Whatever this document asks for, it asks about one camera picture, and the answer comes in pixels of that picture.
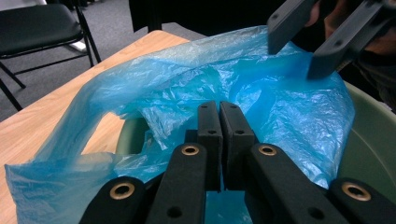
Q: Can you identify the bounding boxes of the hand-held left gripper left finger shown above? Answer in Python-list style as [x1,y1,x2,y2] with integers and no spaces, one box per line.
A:
[184,100,224,192]

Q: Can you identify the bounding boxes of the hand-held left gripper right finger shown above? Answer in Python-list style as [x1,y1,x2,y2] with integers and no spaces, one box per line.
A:
[219,100,260,191]

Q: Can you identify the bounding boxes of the blue plastic bag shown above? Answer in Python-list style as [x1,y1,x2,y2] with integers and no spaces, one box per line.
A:
[4,24,357,224]

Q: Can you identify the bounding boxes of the green ribbed bin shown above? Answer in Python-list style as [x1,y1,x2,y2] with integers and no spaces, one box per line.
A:
[115,81,396,205]

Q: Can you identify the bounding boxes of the dark curtain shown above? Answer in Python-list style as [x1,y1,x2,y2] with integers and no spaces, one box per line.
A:
[128,0,282,37]

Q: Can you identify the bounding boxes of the black folding chair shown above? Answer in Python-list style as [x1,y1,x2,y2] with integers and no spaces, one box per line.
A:
[0,2,103,112]

